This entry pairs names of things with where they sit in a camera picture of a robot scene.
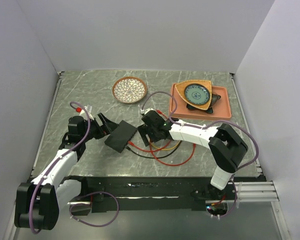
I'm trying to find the black ethernet cable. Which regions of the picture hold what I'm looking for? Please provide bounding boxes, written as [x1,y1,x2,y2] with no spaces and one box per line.
[126,141,182,160]

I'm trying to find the aluminium frame rail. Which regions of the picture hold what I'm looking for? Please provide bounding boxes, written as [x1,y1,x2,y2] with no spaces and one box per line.
[235,181,279,202]

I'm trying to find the orange ethernet cable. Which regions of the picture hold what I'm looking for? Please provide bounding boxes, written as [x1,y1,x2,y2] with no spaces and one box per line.
[148,141,182,151]

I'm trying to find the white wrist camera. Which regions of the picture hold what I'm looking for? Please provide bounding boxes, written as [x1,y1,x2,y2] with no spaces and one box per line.
[75,104,94,120]
[139,108,154,116]

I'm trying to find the pink rectangular tray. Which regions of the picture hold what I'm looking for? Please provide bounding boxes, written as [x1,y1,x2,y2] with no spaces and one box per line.
[170,83,232,121]

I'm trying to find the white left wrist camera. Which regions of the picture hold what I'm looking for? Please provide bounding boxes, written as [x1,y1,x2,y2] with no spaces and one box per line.
[75,104,94,120]

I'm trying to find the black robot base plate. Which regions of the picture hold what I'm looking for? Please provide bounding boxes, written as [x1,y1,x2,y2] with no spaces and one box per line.
[55,175,237,214]

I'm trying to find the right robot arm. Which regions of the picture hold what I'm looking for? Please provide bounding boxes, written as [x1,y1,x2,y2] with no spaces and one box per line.
[137,110,249,200]

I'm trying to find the black dish under plates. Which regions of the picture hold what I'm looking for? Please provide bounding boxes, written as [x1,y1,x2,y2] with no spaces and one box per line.
[186,93,221,114]

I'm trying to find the black network switch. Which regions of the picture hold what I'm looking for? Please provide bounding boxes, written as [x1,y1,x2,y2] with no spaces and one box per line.
[104,120,137,153]

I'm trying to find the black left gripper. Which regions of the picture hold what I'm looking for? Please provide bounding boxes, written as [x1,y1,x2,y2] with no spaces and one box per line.
[80,112,119,142]

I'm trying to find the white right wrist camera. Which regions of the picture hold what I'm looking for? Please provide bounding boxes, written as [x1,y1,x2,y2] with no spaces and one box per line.
[139,108,154,116]

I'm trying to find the floral patterned brown plate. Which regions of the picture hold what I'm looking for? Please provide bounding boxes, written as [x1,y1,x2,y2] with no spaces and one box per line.
[112,76,147,104]

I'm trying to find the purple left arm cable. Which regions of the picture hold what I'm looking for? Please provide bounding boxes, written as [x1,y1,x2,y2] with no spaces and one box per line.
[29,101,92,235]

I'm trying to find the teal round patterned plate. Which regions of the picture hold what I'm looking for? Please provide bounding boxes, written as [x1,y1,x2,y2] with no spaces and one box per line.
[184,83,211,105]

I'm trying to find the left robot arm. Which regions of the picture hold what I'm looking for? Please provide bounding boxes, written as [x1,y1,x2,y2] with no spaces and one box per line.
[14,113,119,234]

